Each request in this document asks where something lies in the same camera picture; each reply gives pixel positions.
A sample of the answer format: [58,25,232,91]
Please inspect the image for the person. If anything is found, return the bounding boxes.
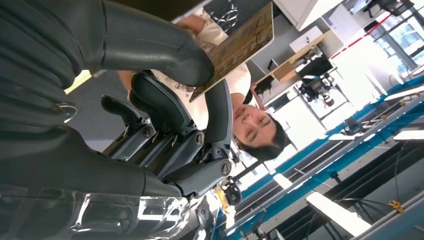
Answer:
[117,8,292,163]

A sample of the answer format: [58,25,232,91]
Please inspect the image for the black stool with chrome base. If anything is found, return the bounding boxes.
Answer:
[208,0,239,32]

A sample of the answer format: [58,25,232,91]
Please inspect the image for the black camera rig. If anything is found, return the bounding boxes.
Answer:
[298,76,336,108]

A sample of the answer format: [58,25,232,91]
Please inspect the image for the red barrier tape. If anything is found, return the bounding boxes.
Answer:
[331,13,388,61]

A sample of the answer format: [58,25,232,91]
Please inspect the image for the black monitor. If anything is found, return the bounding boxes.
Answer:
[296,54,335,84]

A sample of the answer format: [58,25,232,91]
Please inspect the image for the white counter shelf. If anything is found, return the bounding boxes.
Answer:
[273,0,345,32]

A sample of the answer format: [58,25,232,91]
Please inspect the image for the white drawer cabinet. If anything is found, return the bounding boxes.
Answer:
[289,25,325,54]

